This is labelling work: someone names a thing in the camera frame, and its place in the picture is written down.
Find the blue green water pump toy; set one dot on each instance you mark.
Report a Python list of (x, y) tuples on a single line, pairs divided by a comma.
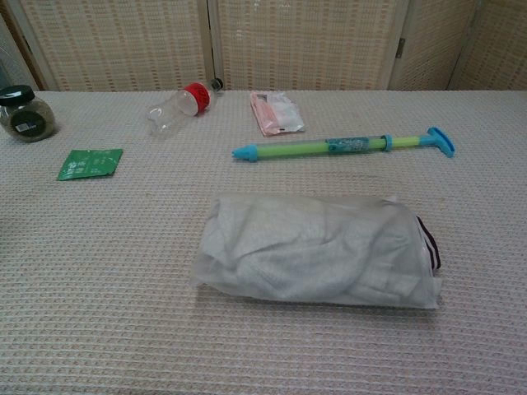
[(329, 147)]

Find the small black caster wheel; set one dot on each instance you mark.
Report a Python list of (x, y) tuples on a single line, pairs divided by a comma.
[(217, 84)]

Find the pink white plastic packet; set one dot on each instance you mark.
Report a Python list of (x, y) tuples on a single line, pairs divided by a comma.
[(276, 113)]

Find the woven folding screen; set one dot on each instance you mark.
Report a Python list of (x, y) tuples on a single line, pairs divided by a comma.
[(263, 41)]

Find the white clothes with dark stripes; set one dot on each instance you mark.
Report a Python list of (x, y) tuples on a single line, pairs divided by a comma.
[(313, 255)]

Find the glass jar with black lid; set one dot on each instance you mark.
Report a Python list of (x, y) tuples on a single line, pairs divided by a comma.
[(25, 115)]

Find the grey fabric bag bundle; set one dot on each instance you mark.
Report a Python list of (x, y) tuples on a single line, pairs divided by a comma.
[(288, 230)]

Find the clear bottle with red cap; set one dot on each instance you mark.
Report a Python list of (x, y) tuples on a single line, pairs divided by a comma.
[(181, 109)]

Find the green sachet packet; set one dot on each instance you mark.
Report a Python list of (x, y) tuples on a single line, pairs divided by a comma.
[(89, 164)]

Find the beige woven carpet table cover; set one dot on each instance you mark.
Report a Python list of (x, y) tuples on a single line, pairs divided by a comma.
[(123, 267)]

